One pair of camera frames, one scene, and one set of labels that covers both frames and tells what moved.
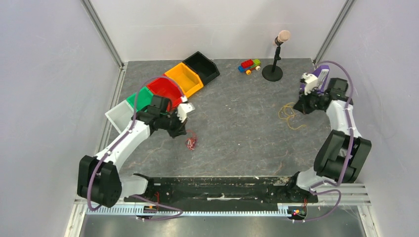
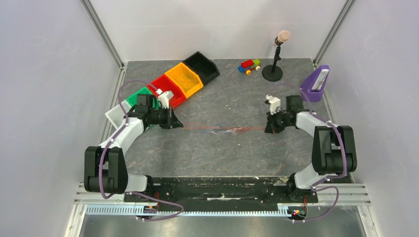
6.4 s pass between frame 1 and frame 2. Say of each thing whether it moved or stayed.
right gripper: moved
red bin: stayed
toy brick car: stayed
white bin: stayed
